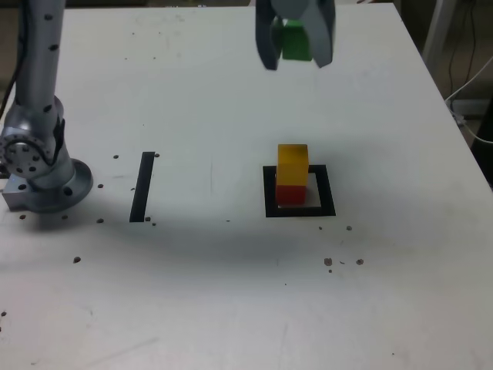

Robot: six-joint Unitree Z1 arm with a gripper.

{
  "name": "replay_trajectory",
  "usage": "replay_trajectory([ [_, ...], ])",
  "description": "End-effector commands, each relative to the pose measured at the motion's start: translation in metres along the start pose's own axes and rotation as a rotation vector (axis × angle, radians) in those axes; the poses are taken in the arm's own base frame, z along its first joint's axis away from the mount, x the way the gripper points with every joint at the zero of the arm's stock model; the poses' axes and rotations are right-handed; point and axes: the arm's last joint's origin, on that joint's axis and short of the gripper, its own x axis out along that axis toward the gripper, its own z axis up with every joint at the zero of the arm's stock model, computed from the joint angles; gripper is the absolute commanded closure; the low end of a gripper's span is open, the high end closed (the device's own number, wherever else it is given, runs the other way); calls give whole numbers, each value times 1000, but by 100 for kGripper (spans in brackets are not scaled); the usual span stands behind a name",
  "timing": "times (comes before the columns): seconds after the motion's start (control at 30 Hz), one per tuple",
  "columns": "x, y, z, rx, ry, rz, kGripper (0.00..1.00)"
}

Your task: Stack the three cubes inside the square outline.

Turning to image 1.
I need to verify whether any yellow cube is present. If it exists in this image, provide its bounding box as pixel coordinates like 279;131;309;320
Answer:
277;143;310;188

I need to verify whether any black tape strip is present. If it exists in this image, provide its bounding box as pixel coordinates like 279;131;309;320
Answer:
129;150;156;224

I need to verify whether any white post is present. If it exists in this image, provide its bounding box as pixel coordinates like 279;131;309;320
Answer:
421;0;446;59

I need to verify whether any red cube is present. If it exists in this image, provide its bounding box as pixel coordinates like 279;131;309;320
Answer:
275;183;308;206

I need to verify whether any thin black cable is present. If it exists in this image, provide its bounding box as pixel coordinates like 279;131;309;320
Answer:
446;0;481;99

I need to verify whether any white power strip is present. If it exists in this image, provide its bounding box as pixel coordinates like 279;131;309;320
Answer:
446;99;493;117

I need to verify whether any white cable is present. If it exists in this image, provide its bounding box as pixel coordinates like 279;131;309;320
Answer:
444;56;493;144

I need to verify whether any green cube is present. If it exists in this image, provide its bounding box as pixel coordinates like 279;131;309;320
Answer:
270;18;313;62

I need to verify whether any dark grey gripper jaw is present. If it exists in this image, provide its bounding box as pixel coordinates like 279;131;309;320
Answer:
254;0;284;72

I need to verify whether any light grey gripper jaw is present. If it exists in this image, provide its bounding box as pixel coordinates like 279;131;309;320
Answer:
270;0;337;69

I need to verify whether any black tape square outline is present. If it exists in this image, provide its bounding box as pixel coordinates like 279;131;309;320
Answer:
262;164;337;219

